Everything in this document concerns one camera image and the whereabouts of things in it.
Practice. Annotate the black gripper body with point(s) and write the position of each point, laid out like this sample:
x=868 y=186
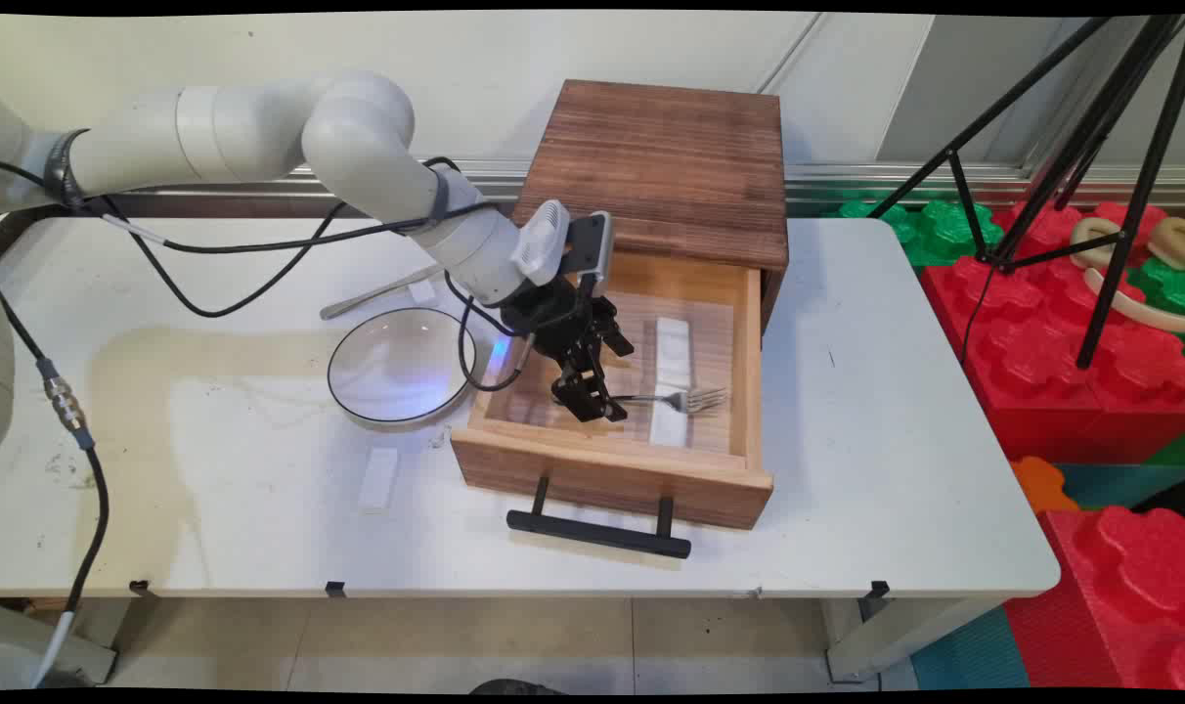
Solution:
x=563 y=318

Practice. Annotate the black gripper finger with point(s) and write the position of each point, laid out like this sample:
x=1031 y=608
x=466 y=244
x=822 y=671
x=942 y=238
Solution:
x=613 y=411
x=581 y=396

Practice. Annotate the silver metal fork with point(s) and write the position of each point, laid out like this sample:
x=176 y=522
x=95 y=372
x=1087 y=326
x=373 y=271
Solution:
x=671 y=399

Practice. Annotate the silver metal knife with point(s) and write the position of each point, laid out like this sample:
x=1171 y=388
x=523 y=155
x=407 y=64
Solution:
x=377 y=290

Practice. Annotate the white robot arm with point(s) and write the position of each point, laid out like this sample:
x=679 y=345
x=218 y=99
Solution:
x=260 y=127

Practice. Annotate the light wooden drawer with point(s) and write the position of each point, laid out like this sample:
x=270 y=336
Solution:
x=641 y=460

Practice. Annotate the long white cutlery rest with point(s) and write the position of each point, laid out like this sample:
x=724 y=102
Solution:
x=673 y=372

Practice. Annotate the small white cutlery rest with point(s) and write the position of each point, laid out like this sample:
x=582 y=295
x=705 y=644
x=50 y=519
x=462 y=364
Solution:
x=422 y=291

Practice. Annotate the white plate with black rim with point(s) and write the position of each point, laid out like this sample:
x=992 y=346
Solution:
x=397 y=372

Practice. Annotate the dark wooden cabinet box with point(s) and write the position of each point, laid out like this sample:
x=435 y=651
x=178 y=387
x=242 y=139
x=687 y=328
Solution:
x=661 y=166

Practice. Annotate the black table edge clip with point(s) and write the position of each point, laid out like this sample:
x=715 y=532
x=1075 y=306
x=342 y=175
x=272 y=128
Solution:
x=141 y=588
x=335 y=589
x=878 y=589

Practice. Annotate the white table leg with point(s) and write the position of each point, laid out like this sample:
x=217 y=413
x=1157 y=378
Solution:
x=896 y=636

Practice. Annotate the teal foam mat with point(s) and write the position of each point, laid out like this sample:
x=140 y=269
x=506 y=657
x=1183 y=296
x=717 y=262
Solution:
x=974 y=650

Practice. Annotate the orange foam piece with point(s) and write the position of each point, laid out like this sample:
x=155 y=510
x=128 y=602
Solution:
x=1040 y=484

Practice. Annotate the large red foam block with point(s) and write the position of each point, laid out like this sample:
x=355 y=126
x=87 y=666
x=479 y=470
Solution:
x=1052 y=362

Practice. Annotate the small green foam block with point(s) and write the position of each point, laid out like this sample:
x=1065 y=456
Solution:
x=1162 y=284

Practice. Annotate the black tripod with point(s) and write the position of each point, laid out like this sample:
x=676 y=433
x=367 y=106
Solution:
x=1101 y=127

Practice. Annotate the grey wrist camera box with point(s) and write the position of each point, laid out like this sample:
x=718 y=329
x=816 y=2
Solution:
x=590 y=244

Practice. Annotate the metal wall rail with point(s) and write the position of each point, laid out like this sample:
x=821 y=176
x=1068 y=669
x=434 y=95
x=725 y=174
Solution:
x=847 y=186

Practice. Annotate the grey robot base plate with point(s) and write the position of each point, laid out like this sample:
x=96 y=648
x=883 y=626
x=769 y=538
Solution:
x=35 y=655

